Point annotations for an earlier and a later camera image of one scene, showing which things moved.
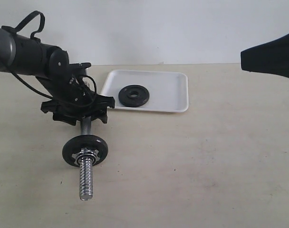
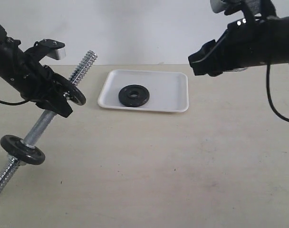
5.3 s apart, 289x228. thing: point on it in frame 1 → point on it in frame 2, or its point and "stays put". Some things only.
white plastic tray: x=168 y=90 stays put
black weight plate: x=125 y=99 stays put
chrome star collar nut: x=85 y=153 → x=15 y=161
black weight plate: x=75 y=144 → x=14 y=146
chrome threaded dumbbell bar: x=86 y=169 → x=11 y=164
